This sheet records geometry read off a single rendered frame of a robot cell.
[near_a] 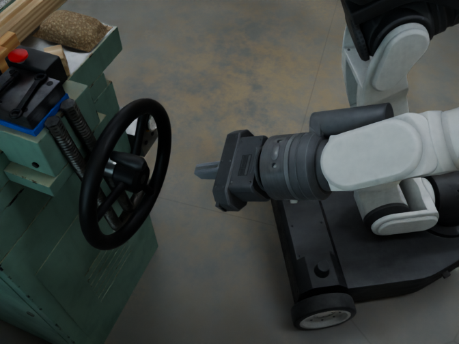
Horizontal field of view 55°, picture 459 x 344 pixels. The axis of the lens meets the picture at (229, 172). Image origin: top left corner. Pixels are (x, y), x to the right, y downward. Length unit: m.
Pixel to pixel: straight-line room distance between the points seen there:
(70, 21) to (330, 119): 0.61
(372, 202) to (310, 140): 0.84
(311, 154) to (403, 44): 0.39
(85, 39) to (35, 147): 0.31
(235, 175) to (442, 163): 0.26
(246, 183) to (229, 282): 1.03
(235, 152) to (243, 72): 1.65
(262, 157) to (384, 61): 0.39
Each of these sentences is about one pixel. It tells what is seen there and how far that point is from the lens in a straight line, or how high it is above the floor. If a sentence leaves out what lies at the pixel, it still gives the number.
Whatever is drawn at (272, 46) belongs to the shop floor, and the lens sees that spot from 2.43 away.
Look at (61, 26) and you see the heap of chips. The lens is 0.99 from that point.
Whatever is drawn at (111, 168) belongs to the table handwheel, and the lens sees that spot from 0.83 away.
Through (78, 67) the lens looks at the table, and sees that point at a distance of 0.93.
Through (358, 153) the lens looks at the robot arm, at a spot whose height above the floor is 1.10.
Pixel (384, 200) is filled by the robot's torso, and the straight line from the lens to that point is 1.38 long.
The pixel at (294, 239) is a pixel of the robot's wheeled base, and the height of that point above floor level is 0.19.
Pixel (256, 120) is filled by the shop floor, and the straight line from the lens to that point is 2.02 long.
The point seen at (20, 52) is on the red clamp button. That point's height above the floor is 1.03.
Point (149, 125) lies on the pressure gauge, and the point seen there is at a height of 0.67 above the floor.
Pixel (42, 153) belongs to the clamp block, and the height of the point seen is 0.94.
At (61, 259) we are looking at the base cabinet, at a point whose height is 0.54.
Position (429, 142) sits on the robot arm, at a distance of 0.49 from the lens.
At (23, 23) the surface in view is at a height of 0.93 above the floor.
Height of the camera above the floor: 1.47
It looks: 53 degrees down
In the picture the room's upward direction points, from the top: straight up
